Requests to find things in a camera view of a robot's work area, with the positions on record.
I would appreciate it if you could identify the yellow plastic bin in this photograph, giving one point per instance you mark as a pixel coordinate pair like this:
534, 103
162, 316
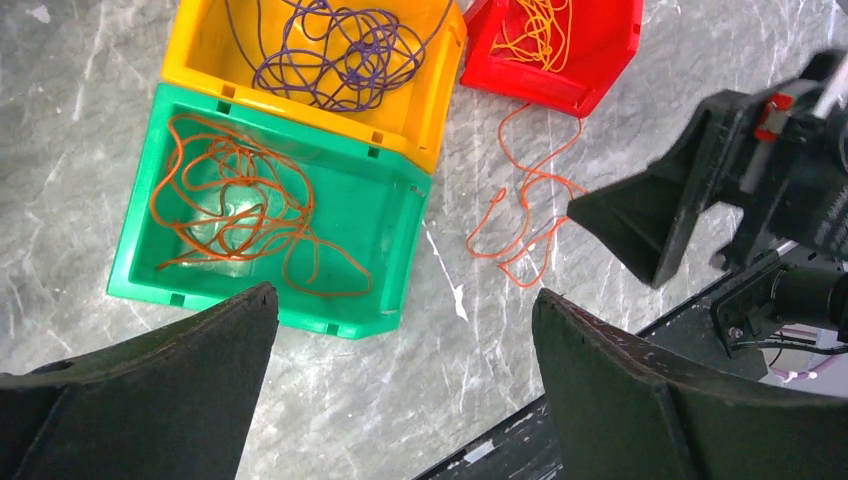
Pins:
379, 72

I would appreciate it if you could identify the red plastic bin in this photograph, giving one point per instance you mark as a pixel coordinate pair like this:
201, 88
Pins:
563, 55

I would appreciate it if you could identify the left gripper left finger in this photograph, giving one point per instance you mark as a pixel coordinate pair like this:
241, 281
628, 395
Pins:
174, 403

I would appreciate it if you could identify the green plastic bin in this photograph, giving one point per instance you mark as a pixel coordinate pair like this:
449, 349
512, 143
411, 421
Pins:
227, 197

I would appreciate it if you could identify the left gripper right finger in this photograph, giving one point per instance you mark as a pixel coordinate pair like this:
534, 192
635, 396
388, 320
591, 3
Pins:
625, 408

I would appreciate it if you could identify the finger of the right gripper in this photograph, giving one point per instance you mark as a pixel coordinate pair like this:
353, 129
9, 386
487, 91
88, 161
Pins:
646, 220

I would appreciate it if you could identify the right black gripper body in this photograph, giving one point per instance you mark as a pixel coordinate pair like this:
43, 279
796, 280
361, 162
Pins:
790, 177

